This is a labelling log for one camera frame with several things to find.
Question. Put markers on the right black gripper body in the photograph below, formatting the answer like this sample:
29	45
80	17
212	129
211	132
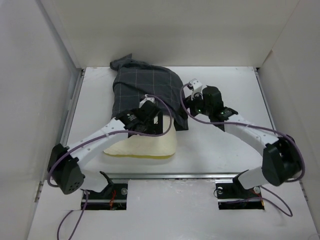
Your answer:
196	105

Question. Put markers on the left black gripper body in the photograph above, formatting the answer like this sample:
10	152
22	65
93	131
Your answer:
151	128

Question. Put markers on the cream pillow with yellow edge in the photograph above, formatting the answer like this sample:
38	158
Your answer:
161	147

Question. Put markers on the dark plaid pillowcase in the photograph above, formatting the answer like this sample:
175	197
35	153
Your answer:
135	79

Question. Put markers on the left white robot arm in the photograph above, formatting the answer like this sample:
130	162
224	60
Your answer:
66	163

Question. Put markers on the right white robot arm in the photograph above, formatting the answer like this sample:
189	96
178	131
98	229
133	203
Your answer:
282	161

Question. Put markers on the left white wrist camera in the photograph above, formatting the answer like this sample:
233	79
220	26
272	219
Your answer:
145	98

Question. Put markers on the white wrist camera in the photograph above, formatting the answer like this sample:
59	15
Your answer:
145	98
195	86

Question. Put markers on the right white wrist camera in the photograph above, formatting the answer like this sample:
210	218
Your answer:
195	86

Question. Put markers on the front aluminium rail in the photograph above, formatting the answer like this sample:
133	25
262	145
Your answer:
157	176

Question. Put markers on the left aluminium rail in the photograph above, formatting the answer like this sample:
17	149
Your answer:
69	108

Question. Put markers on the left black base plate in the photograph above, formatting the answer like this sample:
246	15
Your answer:
114	201

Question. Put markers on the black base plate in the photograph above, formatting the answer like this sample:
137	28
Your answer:
114	201
232	197

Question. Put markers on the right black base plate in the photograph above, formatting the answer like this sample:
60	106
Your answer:
232	197

